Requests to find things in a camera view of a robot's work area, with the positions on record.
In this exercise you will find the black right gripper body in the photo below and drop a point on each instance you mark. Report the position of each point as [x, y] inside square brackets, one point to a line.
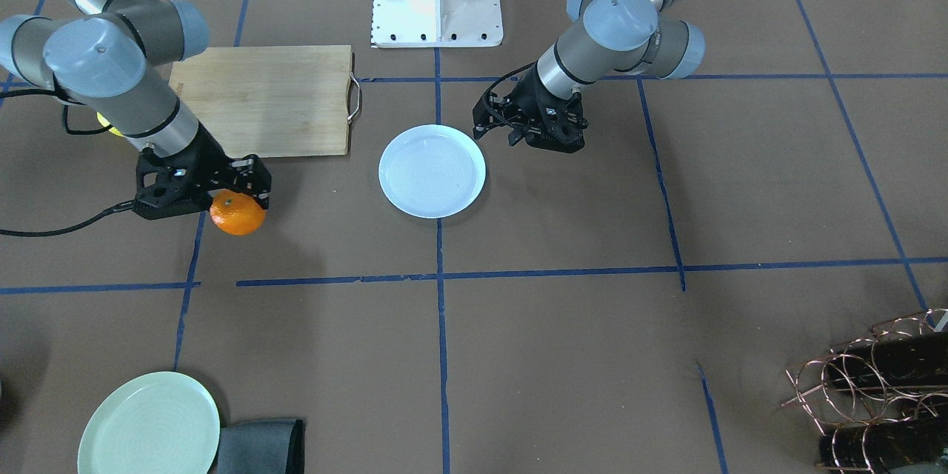
[209, 157]

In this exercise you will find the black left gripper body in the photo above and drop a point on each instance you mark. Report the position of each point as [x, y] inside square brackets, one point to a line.
[523, 98]

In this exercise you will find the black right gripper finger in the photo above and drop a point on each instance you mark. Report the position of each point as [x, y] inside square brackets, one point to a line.
[263, 200]

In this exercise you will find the orange mandarin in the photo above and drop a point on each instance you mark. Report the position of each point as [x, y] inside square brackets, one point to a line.
[236, 214]

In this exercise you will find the light blue plate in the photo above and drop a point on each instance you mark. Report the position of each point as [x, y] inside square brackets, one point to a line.
[432, 171]

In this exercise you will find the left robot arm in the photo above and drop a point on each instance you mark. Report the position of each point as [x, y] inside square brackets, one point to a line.
[619, 36]

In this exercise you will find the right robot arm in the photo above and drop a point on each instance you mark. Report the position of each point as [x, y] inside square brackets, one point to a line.
[107, 60]

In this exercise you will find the light green plate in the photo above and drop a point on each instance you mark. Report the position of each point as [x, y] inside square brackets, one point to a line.
[161, 422]

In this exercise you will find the bamboo cutting board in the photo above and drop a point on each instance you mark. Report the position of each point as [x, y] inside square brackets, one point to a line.
[274, 102]

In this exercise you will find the lower yellow lemon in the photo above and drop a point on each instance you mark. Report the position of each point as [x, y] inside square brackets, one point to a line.
[109, 128]

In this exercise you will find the dark grey folded cloth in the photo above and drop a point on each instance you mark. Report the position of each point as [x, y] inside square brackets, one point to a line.
[262, 446]

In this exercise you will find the dark wine bottle upper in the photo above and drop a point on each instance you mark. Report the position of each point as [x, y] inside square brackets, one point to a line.
[906, 363]

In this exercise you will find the copper wire bottle rack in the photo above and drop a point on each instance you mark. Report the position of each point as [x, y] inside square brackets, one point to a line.
[879, 401]

